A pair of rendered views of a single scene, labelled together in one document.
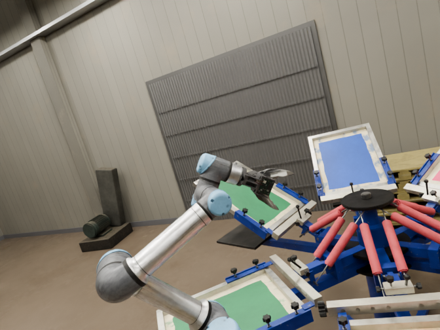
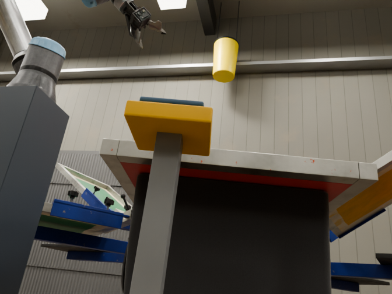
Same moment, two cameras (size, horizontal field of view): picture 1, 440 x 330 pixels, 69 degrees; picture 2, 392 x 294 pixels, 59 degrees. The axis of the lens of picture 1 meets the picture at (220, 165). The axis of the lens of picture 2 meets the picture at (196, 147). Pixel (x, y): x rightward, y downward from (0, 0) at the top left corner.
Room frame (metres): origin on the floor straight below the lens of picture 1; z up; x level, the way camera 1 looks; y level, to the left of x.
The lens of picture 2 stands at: (-0.13, -0.14, 0.69)
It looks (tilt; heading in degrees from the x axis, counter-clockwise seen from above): 24 degrees up; 346
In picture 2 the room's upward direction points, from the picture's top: 7 degrees clockwise
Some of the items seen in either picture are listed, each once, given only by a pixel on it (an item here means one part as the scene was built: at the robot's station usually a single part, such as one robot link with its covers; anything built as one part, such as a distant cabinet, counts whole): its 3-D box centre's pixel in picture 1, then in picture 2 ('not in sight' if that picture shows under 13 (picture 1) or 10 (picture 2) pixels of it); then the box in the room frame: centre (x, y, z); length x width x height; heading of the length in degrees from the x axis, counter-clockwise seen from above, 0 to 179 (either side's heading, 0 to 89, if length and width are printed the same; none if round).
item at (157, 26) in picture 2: (283, 174); (158, 25); (1.13, -0.21, 1.82); 0.09 x 0.06 x 0.03; 95
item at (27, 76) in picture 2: not in sight; (34, 88); (0.93, 0.14, 1.25); 0.15 x 0.15 x 0.10
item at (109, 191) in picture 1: (97, 207); not in sight; (6.47, 2.69, 0.76); 0.91 x 0.90 x 1.53; 151
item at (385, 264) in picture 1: (376, 245); not in sight; (1.88, -0.83, 0.99); 0.82 x 0.79 x 0.12; 162
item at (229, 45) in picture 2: not in sight; (224, 60); (4.41, -1.62, 4.45); 0.44 x 0.43 x 0.68; 61
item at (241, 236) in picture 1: (291, 243); (126, 256); (2.37, -0.38, 0.91); 1.34 x 0.41 x 0.08; 42
